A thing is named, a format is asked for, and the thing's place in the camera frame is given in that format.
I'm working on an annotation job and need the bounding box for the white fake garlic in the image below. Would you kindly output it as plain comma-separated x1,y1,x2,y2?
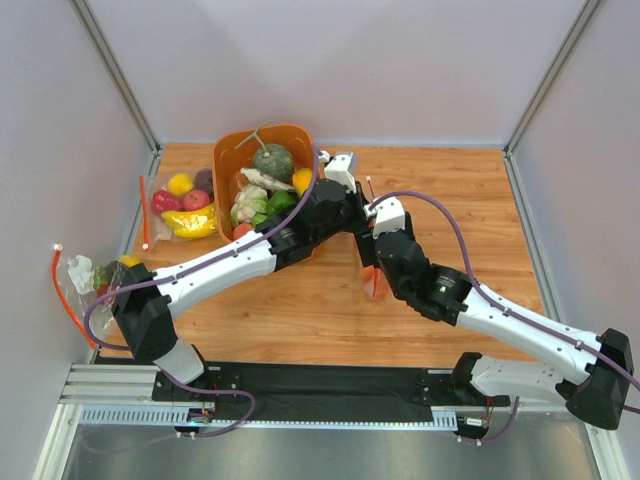
240,168,295,192

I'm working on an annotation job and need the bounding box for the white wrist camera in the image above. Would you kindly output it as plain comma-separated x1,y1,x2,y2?
318,150,359,193
364,196,406,239

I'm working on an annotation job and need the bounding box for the green fake bell pepper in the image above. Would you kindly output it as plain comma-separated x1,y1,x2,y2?
266,190,297,217

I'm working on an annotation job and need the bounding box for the orange plastic basket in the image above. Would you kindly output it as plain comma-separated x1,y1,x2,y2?
213,124,321,243

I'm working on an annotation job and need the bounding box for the small orange fake pumpkin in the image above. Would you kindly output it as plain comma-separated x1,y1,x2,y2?
361,265,389,300

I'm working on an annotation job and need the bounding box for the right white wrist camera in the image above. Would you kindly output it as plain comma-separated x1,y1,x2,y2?
364,196,406,239

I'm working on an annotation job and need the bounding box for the white fake cauliflower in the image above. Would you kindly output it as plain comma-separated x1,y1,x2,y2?
230,184,269,227

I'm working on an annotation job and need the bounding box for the purple fake fruit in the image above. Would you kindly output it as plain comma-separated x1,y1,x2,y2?
194,168,214,194

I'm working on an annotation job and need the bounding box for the clear zip bag orange seal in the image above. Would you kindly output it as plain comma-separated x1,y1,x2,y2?
357,174,390,303

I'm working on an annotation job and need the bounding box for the zip bag with banana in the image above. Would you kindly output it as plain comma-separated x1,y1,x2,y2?
139,168,218,251

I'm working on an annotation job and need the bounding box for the yellow fake lemon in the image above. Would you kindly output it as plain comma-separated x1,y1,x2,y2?
167,173,195,197

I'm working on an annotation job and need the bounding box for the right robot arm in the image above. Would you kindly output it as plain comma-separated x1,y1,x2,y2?
359,200,638,430

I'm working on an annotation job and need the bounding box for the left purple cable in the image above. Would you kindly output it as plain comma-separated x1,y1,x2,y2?
82,144,321,454

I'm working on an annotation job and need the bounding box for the yellow orange fake mango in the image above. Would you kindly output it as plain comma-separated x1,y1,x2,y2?
291,168,313,197

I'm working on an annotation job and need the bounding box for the red fake pepper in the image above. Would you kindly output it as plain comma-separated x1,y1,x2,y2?
150,189,182,216

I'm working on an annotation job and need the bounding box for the purple cable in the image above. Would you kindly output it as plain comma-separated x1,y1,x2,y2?
369,191,640,447
82,144,321,454

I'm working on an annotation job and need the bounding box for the fake peach left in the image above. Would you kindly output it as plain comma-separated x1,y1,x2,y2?
232,223,254,241

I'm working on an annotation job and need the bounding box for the zip bag near left wall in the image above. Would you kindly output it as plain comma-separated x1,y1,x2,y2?
51,243,130,348

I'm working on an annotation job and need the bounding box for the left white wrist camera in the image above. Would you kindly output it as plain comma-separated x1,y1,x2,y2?
318,150,359,193

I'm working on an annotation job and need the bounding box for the fake yellow banana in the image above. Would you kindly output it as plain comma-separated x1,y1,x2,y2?
161,204,218,239

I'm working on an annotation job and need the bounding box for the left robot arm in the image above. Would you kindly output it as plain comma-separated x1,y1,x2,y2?
112,179,369,384

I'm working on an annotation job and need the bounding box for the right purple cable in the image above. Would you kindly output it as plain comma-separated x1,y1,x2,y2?
369,191,640,447

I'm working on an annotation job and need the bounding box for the green fake pumpkin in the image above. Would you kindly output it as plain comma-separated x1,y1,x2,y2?
252,143,295,183

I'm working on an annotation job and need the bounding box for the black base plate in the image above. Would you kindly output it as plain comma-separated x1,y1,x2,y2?
94,349,512,426

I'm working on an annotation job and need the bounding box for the yellow fake fruit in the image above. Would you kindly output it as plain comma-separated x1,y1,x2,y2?
118,255,142,268

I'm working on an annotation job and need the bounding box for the red fake apple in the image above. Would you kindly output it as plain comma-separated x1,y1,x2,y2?
182,189,211,211

